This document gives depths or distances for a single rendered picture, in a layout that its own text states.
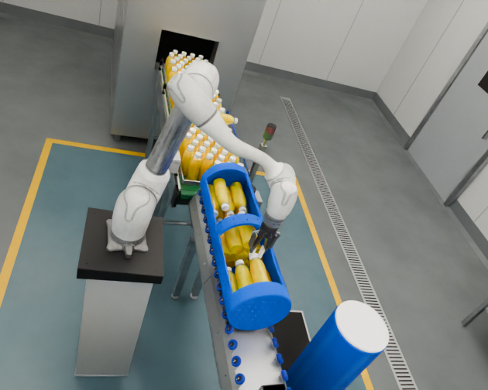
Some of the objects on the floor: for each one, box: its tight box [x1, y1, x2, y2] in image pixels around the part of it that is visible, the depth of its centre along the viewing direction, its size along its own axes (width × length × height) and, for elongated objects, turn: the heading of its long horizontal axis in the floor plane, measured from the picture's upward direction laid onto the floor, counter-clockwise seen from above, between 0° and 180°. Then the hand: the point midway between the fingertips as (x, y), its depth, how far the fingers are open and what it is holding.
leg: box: [171, 236, 196, 300], centre depth 287 cm, size 6×6×63 cm
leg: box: [190, 269, 202, 299], centre depth 292 cm, size 6×6×63 cm
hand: (256, 252), depth 195 cm, fingers closed on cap, 4 cm apart
